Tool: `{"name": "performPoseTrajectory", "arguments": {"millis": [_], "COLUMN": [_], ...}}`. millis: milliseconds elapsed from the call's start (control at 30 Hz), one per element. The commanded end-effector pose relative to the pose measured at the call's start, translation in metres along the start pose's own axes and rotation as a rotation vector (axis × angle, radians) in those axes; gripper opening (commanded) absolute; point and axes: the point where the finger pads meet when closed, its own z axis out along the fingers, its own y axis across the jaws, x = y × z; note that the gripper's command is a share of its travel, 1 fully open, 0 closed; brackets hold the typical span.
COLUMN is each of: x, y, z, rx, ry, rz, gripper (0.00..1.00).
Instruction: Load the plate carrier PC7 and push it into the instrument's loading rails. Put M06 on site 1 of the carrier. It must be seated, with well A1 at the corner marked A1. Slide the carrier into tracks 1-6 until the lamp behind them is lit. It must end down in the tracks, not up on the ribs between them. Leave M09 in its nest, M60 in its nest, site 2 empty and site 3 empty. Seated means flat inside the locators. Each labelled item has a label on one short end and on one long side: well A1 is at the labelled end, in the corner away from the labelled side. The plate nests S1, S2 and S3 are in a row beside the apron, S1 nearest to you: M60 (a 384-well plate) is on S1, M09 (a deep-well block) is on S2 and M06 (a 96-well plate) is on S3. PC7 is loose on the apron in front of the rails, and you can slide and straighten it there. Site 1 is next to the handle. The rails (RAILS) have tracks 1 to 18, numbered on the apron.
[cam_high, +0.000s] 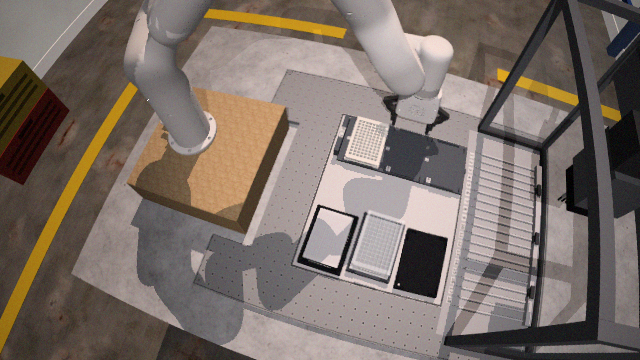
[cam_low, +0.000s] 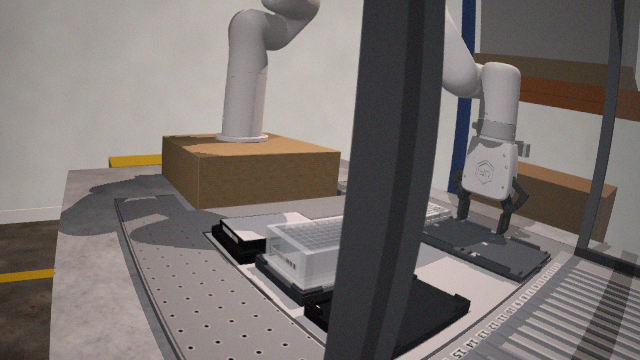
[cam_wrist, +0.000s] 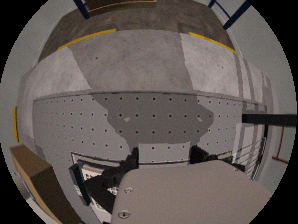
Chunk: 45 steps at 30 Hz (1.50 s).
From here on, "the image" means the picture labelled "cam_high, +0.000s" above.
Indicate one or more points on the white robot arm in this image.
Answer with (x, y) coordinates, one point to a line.
(151, 67)

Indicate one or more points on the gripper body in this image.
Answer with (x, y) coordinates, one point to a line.
(419, 109)

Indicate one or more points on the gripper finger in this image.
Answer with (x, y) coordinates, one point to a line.
(444, 116)
(388, 101)

